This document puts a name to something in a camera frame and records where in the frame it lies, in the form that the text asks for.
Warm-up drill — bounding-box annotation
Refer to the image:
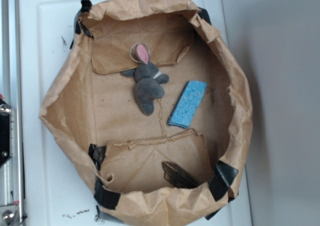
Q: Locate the gray plush bunny toy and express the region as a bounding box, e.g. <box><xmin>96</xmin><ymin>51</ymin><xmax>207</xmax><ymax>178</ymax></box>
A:
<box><xmin>121</xmin><ymin>43</ymin><xmax>170</xmax><ymax>116</ymax></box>

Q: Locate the brown paper bag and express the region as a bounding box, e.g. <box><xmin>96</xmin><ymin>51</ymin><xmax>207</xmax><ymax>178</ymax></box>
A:
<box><xmin>40</xmin><ymin>0</ymin><xmax>253</xmax><ymax>226</ymax></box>

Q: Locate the blue sponge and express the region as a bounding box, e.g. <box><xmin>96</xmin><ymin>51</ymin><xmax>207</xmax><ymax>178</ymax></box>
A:
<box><xmin>167</xmin><ymin>80</ymin><xmax>207</xmax><ymax>129</ymax></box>

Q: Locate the metal rail frame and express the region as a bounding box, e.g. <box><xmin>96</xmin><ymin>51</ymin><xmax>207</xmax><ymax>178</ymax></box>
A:
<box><xmin>0</xmin><ymin>0</ymin><xmax>27</xmax><ymax>226</ymax></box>

